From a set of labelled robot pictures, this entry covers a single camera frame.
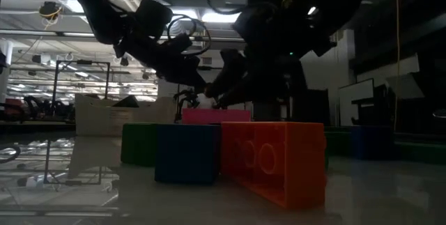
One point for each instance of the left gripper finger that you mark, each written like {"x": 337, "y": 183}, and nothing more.
{"x": 195, "y": 78}

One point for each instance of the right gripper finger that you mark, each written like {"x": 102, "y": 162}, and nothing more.
{"x": 240, "y": 94}
{"x": 231, "y": 68}

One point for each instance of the dark blue cube block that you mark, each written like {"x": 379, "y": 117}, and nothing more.
{"x": 188, "y": 153}

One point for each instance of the large orange hollow brick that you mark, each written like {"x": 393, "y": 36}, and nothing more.
{"x": 278, "y": 162}

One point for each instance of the dark green cube block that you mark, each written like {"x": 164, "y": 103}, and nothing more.
{"x": 139, "y": 145}

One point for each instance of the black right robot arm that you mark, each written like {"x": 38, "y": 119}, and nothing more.
{"x": 331, "y": 5}

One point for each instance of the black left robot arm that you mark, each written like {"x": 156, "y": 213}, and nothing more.
{"x": 90, "y": 9}

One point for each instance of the person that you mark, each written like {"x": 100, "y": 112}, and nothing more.
{"x": 203, "y": 102}

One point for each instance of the pink plastic bin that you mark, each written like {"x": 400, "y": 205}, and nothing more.
{"x": 216, "y": 116}

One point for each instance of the black cabinet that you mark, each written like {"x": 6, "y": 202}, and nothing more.
{"x": 315, "y": 104}

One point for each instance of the whiteboard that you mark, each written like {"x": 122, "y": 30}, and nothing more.
{"x": 355, "y": 96}

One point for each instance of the dark desk with monitor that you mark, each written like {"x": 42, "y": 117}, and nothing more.
{"x": 373, "y": 106}

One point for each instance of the long ceiling light bar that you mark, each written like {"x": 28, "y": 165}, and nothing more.
{"x": 42, "y": 33}

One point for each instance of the green long block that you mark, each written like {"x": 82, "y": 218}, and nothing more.
{"x": 420, "y": 152}

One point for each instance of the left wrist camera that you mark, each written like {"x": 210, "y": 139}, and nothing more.
{"x": 179, "y": 44}

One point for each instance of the black metal frame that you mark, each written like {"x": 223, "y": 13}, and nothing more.
{"x": 55, "y": 85}

